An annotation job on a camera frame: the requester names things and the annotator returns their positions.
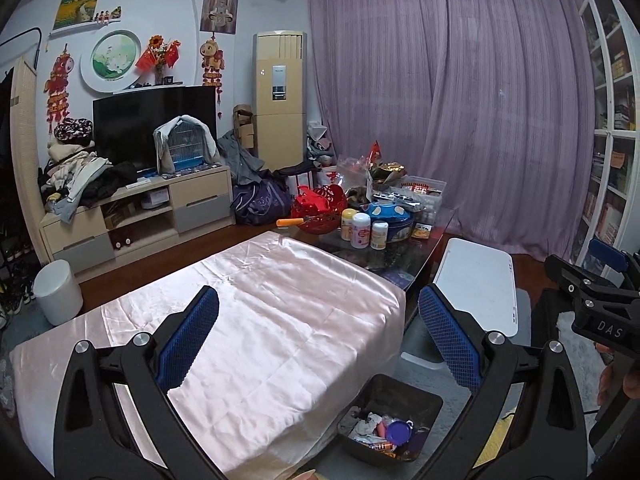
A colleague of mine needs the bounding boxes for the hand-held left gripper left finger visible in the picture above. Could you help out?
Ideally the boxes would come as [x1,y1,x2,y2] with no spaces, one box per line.
[52,285,226,480]

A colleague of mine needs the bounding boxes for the person's right hand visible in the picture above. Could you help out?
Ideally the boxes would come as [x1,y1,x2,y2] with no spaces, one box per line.
[596,344,626,411]

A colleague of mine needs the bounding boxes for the flower vase with flags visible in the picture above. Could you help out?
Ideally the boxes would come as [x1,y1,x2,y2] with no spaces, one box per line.
[136,35,181,86]

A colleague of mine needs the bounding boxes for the white bench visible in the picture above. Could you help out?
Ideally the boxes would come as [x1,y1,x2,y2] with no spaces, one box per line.
[400,237,518,371]

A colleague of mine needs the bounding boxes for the white bookshelf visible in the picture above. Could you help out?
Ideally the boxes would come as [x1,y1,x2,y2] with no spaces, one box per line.
[570,0,640,271]

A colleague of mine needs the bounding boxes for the pink satin tablecloth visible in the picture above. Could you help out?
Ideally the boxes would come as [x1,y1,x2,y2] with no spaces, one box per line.
[9,230,406,476]

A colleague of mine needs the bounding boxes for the black rectangular bin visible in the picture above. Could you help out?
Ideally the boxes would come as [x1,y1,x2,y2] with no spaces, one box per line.
[336,374,445,466]

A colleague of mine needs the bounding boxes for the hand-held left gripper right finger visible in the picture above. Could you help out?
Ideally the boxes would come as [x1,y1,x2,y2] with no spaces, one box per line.
[417,284,591,480]

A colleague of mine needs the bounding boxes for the pile of clothes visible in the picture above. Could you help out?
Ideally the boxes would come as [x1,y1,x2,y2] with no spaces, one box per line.
[40,117,138,223]

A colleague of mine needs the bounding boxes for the red gold hanging ornament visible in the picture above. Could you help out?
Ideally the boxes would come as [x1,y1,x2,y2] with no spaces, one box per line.
[201,32,226,88]

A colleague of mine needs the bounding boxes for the white round bin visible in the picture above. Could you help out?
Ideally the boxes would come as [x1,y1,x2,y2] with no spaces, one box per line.
[32,260,84,327]

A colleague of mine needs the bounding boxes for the beige standing air conditioner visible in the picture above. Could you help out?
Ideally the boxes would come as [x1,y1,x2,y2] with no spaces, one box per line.
[252,31,307,173]

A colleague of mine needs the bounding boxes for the clear plastic storage box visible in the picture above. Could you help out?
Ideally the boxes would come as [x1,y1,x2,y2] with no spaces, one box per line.
[400,176,447,226]

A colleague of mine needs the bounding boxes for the wall poster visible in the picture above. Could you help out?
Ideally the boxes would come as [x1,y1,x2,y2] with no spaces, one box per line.
[200,0,238,36]

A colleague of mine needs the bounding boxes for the landscape painting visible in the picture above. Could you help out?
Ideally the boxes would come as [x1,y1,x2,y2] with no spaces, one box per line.
[52,0,103,31]

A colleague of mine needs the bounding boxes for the black television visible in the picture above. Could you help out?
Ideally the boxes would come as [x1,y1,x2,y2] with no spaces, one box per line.
[92,85,218,173]

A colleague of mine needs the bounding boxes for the grey jacket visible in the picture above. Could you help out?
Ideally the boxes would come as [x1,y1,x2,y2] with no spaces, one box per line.
[217,130,266,186]

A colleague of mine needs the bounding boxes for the blue round tin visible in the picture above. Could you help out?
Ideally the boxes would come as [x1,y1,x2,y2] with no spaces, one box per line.
[367,202,415,246]

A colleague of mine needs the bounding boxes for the round white wall decor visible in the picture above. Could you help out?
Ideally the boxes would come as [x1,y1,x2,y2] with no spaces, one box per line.
[80,30,143,93]

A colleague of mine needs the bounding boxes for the bird cage with cloth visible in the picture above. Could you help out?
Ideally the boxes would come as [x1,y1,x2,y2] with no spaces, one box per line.
[152,115,221,174]

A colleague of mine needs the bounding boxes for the beige tv cabinet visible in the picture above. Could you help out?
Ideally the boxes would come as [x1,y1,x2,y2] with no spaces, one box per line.
[40,165,233,276]

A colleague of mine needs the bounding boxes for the purple curtain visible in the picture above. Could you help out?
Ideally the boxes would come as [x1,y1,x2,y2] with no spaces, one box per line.
[305,0,598,261]

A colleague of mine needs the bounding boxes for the clear plastic snack bag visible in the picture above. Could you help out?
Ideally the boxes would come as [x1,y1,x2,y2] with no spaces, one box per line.
[337,142,408,197]

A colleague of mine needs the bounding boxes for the white bottle red label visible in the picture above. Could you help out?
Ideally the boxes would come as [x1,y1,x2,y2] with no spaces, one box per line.
[350,213,373,249]

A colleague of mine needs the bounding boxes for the purple patterned bag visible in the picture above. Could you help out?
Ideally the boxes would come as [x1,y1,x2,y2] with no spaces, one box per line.
[231,180,293,226]

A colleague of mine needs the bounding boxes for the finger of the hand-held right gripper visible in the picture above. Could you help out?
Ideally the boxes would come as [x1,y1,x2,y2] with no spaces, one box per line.
[544,254,640,307]
[587,238,629,274]

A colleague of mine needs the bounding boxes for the stack of cardboard boxes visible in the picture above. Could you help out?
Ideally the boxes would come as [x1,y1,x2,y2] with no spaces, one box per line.
[232,105,256,150]

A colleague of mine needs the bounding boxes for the red openwork basket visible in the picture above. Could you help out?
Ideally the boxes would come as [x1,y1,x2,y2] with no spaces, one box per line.
[291,185,348,235]

